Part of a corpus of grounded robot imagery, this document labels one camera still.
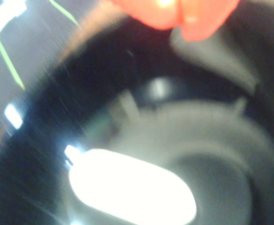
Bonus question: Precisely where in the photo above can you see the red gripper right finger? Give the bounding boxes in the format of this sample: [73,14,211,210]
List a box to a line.
[179,0,241,43]

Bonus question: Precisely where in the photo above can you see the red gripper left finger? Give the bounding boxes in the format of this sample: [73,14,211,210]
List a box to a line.
[110,0,183,31]

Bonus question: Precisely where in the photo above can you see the black glossy bowl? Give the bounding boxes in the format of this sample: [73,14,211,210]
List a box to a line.
[0,0,274,225]

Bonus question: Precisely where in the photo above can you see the black mat with yellow lines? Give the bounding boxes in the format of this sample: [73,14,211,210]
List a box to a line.
[0,0,115,141]

